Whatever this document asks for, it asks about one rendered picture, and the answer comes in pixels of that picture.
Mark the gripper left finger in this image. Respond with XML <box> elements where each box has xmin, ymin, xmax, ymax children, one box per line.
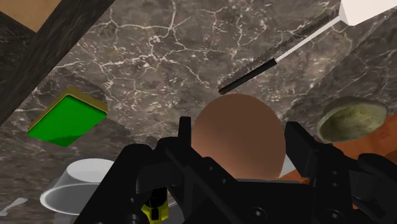
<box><xmin>73</xmin><ymin>116</ymin><xmax>237</xmax><ymax>224</ymax></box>

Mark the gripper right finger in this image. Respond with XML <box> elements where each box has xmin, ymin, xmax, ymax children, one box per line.
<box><xmin>284</xmin><ymin>121</ymin><xmax>397</xmax><ymax>224</ymax></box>

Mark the yellow and black object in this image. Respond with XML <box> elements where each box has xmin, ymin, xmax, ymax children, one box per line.
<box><xmin>141</xmin><ymin>188</ymin><xmax>170</xmax><ymax>224</ymax></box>

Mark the orange flat object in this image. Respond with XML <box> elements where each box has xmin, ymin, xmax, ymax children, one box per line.
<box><xmin>279</xmin><ymin>113</ymin><xmax>397</xmax><ymax>212</ymax></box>

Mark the white bowl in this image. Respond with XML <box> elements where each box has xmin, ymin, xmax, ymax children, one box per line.
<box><xmin>39</xmin><ymin>158</ymin><xmax>179</xmax><ymax>216</ymax></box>

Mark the beige round slice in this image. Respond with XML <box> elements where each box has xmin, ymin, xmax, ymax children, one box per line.
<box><xmin>316</xmin><ymin>95</ymin><xmax>389</xmax><ymax>144</ymax></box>

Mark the green and yellow sponge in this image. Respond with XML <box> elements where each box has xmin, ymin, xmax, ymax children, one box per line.
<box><xmin>27</xmin><ymin>87</ymin><xmax>109</xmax><ymax>148</ymax></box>

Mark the brown egg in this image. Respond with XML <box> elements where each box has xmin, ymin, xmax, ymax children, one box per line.
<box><xmin>191</xmin><ymin>94</ymin><xmax>287</xmax><ymax>181</ymax></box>

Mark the small grey spoon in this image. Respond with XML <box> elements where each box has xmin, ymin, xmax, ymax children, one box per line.
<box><xmin>0</xmin><ymin>197</ymin><xmax>29</xmax><ymax>217</ymax></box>

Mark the white spatula with black handle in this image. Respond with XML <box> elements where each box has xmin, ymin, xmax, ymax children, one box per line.
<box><xmin>218</xmin><ymin>0</ymin><xmax>397</xmax><ymax>95</ymax></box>

